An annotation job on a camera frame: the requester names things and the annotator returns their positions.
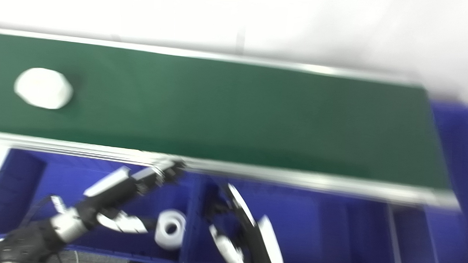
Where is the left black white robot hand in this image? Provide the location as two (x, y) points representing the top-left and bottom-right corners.
(69, 157), (187, 236)

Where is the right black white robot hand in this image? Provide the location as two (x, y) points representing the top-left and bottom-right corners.
(208, 183), (289, 263)

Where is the white cylindrical plastic part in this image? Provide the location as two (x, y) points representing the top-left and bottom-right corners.
(154, 209), (187, 251)
(13, 67), (75, 111)

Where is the blue bin with white parts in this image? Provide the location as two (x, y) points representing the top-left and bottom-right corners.
(0, 147), (202, 263)

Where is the black plastic part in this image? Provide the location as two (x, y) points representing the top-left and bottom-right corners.
(204, 183), (233, 221)

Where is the blue bin with black part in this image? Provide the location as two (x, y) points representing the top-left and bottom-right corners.
(181, 173), (404, 263)

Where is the green conveyor belt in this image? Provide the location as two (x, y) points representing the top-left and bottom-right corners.
(0, 34), (455, 190)

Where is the empty blue plastic bin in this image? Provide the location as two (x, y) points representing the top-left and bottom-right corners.
(389, 99), (468, 263)

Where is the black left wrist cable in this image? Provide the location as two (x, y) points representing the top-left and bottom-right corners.
(25, 193), (68, 229)

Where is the silver aluminium conveyor rail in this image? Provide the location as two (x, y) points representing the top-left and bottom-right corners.
(0, 131), (463, 210)
(0, 28), (428, 89)

